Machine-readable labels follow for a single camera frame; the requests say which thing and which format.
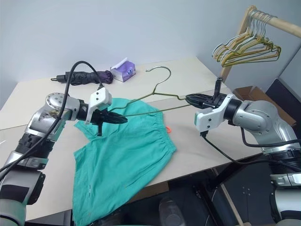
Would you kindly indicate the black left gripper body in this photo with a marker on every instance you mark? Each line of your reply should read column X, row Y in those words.
column 101, row 117

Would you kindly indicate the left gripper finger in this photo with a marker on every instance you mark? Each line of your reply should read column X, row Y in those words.
column 116, row 115
column 117, row 121

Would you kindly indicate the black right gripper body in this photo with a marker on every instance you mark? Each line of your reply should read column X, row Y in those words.
column 216, row 101

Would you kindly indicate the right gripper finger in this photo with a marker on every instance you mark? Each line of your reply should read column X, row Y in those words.
column 198, row 104
column 198, row 97

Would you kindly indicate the green shorts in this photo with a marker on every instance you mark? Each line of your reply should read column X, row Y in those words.
column 117, row 160

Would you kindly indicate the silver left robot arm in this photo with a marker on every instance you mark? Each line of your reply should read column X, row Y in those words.
column 37, row 122

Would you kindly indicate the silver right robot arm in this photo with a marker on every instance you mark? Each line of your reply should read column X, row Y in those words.
column 258, row 115

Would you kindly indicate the brown cardboard box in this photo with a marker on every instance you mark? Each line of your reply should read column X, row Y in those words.
column 247, row 93

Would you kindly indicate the small orange loop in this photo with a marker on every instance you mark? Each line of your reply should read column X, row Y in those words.
column 168, row 128

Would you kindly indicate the purple tissue box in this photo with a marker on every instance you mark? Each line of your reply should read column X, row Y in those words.
column 124, row 71

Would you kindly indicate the black folded umbrella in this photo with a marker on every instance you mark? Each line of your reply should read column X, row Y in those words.
column 80, row 77

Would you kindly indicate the bunch of hangers on rack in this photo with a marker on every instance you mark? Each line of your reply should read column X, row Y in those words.
column 249, row 61

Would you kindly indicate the black panel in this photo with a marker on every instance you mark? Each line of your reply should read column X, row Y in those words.
column 287, row 94

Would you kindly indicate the wooden clothes rack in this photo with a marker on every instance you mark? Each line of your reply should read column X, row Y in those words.
column 282, row 23

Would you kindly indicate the dark rounded shape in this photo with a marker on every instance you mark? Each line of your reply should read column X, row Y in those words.
column 171, row 209

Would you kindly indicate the wooden bar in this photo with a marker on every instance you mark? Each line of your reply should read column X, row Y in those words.
column 231, row 204

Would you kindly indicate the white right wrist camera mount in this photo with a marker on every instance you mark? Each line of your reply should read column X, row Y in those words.
column 207, row 120

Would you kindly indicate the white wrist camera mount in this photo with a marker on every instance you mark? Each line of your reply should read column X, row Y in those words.
column 98, row 96
column 207, row 120

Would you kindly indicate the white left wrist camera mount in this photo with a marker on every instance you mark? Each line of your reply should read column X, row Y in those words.
column 98, row 96

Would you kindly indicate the black table frame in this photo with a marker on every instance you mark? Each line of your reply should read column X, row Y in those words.
column 225, row 174

